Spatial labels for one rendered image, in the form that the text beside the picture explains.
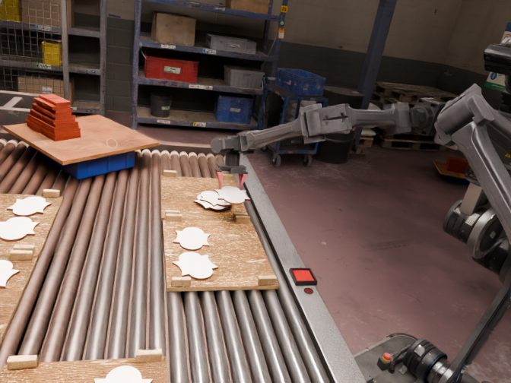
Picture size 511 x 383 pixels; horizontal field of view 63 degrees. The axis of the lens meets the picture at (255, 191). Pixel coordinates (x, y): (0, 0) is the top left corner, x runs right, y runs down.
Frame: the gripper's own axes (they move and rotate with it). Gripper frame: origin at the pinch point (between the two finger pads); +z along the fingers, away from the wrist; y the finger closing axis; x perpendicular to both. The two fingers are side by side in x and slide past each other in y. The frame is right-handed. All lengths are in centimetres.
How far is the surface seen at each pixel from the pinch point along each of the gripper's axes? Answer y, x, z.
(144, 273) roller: -32.8, -30.8, 21.3
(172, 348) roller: -26, -61, 29
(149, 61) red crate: -19, 402, -72
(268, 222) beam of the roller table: 18.0, 1.8, 14.3
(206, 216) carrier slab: -8.3, 2.0, 12.0
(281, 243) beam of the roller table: 18.5, -14.1, 18.0
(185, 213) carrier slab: -16.2, 4.1, 11.4
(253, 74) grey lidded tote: 117, 407, -71
